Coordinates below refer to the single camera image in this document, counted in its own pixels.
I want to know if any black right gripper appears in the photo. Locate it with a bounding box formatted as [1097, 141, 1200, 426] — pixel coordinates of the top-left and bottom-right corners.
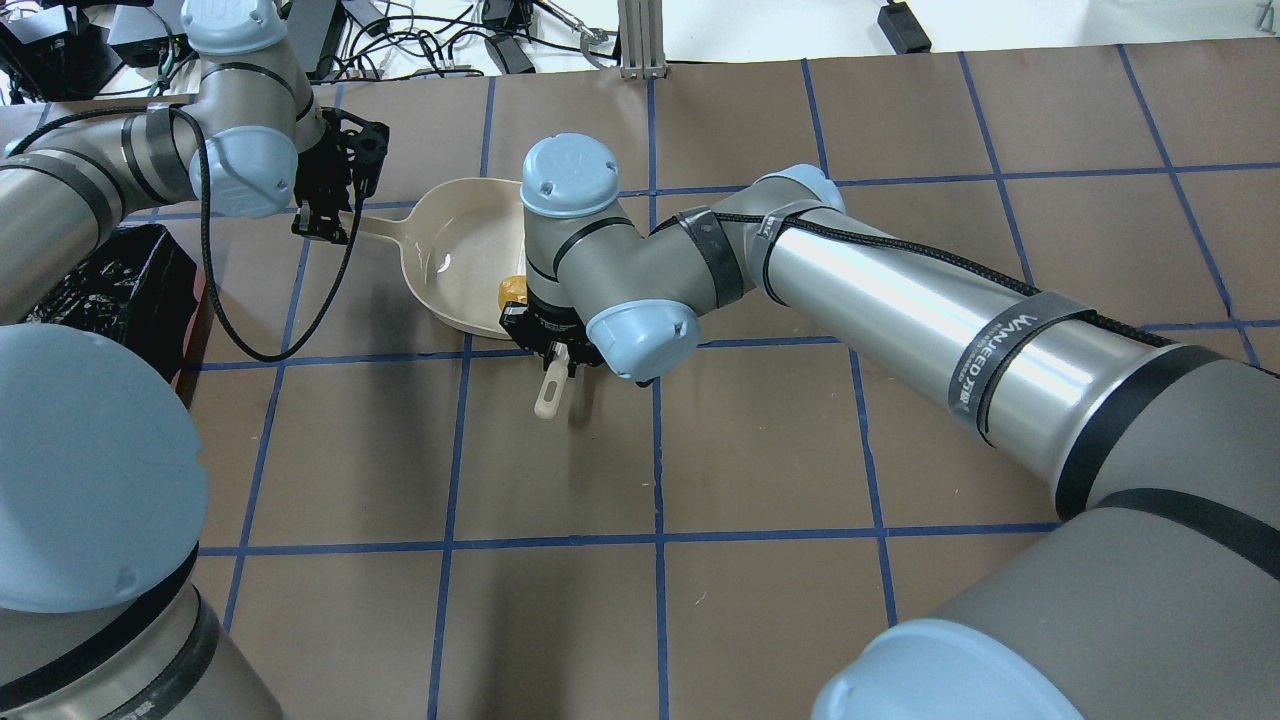
[500, 300, 605, 375]

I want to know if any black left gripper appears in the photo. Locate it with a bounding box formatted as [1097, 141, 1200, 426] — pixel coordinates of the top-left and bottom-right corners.
[292, 108, 390, 245]

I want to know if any beige hand brush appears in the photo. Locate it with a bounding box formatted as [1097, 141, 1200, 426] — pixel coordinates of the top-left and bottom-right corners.
[532, 342, 570, 420]

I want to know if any beige plastic dustpan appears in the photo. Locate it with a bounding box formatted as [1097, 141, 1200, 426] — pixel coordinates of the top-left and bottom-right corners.
[358, 178, 526, 341]

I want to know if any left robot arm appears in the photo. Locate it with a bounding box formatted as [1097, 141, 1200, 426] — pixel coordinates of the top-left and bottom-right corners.
[1, 1, 390, 719]

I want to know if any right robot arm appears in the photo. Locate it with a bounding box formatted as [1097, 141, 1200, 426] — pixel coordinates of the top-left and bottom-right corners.
[502, 133, 1279, 719]

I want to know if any bin with black bag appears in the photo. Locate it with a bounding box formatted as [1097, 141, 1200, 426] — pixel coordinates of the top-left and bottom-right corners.
[23, 223, 212, 405]

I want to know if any yellow toy pepper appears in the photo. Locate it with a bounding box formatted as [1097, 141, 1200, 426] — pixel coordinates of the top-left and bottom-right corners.
[498, 275, 529, 310]

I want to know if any black power adapter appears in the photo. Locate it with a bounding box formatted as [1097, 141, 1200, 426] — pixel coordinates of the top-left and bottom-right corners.
[876, 1, 932, 55]

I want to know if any aluminium frame post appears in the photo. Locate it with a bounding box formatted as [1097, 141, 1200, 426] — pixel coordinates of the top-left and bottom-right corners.
[617, 0, 669, 79]

